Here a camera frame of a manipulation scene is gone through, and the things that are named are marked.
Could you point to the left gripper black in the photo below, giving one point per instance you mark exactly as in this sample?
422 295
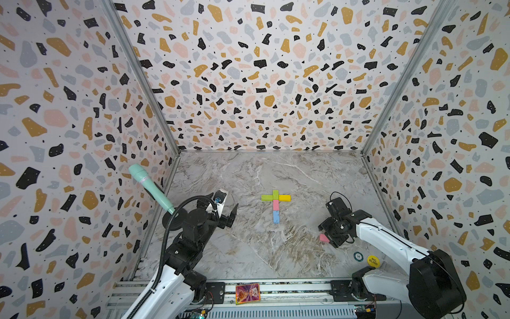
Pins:
226 221

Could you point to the pink block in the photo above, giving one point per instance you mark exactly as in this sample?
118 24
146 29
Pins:
275 205
324 238

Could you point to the mint green toy microphone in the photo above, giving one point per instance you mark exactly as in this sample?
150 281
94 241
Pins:
141 176

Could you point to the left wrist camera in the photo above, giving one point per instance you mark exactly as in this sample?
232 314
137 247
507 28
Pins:
220 197

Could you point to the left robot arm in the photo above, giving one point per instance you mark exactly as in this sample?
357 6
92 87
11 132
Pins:
176 285

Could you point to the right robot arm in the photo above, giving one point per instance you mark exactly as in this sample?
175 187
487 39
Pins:
429 281

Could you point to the blue block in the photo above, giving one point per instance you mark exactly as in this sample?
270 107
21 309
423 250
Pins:
276 217

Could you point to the colourful card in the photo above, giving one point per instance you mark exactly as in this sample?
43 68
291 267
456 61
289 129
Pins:
247 293

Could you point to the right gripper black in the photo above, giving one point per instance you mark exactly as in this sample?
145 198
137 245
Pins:
326 224

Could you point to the aluminium front rail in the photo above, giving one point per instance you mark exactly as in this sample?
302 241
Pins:
293 298

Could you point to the yellow round sticker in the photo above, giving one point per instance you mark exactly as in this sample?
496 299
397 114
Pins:
373 261

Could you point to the yellow block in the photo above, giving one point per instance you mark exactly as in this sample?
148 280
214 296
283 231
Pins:
285 198

